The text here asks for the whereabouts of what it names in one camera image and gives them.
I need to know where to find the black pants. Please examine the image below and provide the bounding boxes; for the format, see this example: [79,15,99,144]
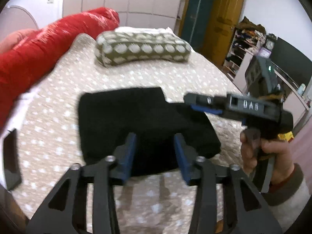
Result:
[78,87,221,176]

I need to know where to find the pink round headboard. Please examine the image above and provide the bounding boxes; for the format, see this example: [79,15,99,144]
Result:
[0,5,39,40]

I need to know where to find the black television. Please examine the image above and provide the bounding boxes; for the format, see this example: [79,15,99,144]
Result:
[270,37,311,86]

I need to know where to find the black tablet on bed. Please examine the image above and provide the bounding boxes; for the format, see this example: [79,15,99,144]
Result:
[3,128,22,191]

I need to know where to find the red rolled blanket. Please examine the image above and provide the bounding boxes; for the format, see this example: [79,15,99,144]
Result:
[1,7,120,126]

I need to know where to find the green white patterned pillow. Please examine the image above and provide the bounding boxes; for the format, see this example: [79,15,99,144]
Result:
[95,31,192,66]

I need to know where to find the beige dotted bedspread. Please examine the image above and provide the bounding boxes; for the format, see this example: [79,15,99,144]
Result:
[4,26,247,234]

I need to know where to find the right forearm white sleeve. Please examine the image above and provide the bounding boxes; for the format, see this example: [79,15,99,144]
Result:
[262,163,310,232]

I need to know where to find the cluttered white shelf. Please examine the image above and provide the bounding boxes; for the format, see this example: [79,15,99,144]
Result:
[222,17,278,80]

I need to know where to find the wooden door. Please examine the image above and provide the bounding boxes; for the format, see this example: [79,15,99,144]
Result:
[178,0,244,68]

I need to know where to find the right hand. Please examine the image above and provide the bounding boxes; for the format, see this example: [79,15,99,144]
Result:
[240,130,295,184]

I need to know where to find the white wardrobe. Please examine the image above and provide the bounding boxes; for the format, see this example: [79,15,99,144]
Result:
[62,0,183,30]

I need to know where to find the pink pillow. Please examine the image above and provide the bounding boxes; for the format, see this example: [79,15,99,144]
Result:
[0,28,36,54]

